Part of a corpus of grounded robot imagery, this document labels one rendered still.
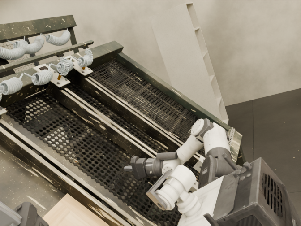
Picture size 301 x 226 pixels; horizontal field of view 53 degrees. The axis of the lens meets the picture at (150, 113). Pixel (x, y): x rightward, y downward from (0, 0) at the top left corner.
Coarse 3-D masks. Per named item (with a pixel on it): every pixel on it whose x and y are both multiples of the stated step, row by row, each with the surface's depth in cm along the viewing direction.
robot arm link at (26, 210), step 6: (24, 204) 59; (30, 204) 58; (18, 210) 59; (24, 210) 57; (30, 210) 57; (36, 210) 59; (24, 216) 55; (30, 216) 56; (36, 216) 58; (24, 222) 53; (30, 222) 54; (36, 222) 57; (42, 222) 58
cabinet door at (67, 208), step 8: (64, 200) 122; (72, 200) 124; (56, 208) 118; (64, 208) 119; (72, 208) 121; (80, 208) 123; (48, 216) 114; (56, 216) 115; (64, 216) 117; (72, 216) 119; (80, 216) 120; (88, 216) 122; (96, 216) 124; (56, 224) 113; (64, 224) 115; (72, 224) 116; (80, 224) 118; (88, 224) 119; (96, 224) 121; (104, 224) 123
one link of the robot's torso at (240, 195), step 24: (240, 168) 83; (264, 168) 77; (216, 192) 80; (240, 192) 72; (264, 192) 80; (192, 216) 79; (216, 216) 70; (240, 216) 65; (264, 216) 63; (288, 216) 72
